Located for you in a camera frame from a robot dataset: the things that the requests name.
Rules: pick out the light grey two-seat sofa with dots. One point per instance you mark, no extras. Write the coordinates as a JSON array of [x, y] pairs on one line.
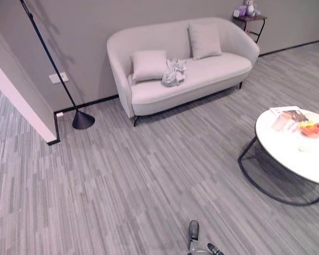
[[202, 71]]

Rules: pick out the large grey square cushion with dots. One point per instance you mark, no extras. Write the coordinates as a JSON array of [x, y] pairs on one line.
[[204, 40]]

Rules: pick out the black clothes rack stand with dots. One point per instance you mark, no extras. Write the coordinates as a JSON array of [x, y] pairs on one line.
[[55, 69]]

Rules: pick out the small grey square cushion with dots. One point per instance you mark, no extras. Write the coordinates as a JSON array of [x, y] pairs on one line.
[[148, 65]]

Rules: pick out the purple plush toy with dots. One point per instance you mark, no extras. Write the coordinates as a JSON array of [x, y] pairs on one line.
[[246, 8]]

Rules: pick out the small white floor socket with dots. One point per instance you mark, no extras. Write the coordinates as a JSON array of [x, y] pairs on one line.
[[59, 114]]

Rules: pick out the white wall socket plate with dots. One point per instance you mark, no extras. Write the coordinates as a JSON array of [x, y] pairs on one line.
[[58, 77]]

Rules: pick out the dark wooden side table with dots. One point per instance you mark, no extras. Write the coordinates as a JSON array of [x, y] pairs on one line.
[[251, 20]]

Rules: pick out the crumpled white grey garment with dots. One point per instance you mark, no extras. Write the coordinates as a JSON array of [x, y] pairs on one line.
[[173, 72]]

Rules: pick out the round white coffee table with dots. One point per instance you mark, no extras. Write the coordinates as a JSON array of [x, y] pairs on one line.
[[287, 156]]

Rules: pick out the fruit plate with orange items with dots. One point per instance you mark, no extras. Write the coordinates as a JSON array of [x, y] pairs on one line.
[[314, 128]]

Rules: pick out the pink translucent container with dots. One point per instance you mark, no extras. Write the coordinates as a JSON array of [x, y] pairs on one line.
[[283, 123]]

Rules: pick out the open magazine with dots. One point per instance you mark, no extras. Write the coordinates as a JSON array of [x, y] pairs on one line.
[[289, 112]]

